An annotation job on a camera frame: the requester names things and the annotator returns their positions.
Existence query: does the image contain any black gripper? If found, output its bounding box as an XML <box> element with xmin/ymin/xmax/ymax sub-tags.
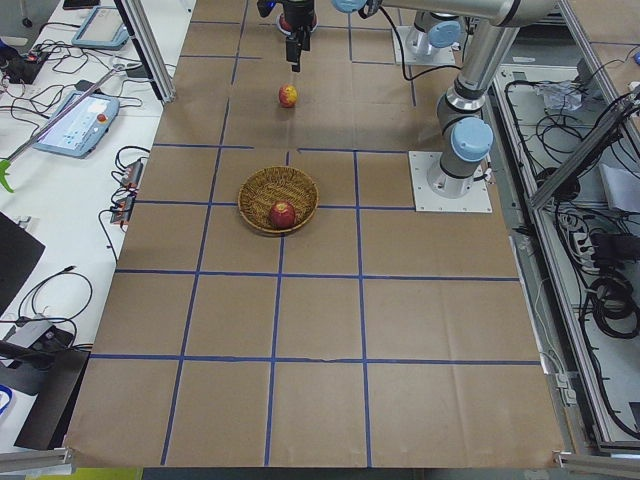
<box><xmin>280</xmin><ymin>0</ymin><xmax>317</xmax><ymax>71</ymax></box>

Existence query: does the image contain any yellow-red apple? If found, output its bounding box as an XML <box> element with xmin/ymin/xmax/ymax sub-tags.
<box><xmin>278</xmin><ymin>84</ymin><xmax>298</xmax><ymax>108</ymax></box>

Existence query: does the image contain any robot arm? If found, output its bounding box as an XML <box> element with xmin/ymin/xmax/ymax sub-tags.
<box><xmin>333</xmin><ymin>1</ymin><xmax>555</xmax><ymax>199</ymax></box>
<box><xmin>404</xmin><ymin>10</ymin><xmax>462</xmax><ymax>60</ymax></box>

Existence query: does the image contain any woven wicker basket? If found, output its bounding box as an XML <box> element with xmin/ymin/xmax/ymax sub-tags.
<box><xmin>237</xmin><ymin>166</ymin><xmax>319</xmax><ymax>236</ymax></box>

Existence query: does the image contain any dark red apple in basket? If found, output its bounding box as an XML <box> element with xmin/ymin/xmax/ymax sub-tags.
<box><xmin>269</xmin><ymin>201</ymin><xmax>296</xmax><ymax>230</ymax></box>

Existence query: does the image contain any green-tipped reacher stick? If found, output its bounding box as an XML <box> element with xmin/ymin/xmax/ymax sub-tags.
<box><xmin>1</xmin><ymin>64</ymin><xmax>127</xmax><ymax>193</ymax></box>

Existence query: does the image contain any teach pendant far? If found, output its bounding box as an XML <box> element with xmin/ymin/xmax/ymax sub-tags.
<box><xmin>71</xmin><ymin>6</ymin><xmax>129</xmax><ymax>50</ymax></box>

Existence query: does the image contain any teach pendant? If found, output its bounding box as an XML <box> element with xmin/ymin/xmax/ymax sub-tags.
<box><xmin>33</xmin><ymin>93</ymin><xmax>120</xmax><ymax>158</ymax></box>
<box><xmin>71</xmin><ymin>6</ymin><xmax>129</xmax><ymax>50</ymax></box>

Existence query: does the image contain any teach pendant near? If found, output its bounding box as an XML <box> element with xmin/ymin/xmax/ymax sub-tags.
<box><xmin>33</xmin><ymin>93</ymin><xmax>120</xmax><ymax>158</ymax></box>

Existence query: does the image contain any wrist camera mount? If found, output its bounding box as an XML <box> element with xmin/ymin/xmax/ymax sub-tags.
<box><xmin>256</xmin><ymin>0</ymin><xmax>279</xmax><ymax>18</ymax></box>

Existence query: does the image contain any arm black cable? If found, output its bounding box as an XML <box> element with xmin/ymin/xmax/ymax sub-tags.
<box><xmin>369</xmin><ymin>0</ymin><xmax>416</xmax><ymax>81</ymax></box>

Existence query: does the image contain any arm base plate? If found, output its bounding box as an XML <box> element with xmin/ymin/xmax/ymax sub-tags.
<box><xmin>392</xmin><ymin>22</ymin><xmax>462</xmax><ymax>66</ymax></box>
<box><xmin>408</xmin><ymin>151</ymin><xmax>493</xmax><ymax>214</ymax></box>

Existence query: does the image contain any aluminium frame post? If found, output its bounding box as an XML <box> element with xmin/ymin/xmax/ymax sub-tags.
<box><xmin>114</xmin><ymin>0</ymin><xmax>176</xmax><ymax>105</ymax></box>

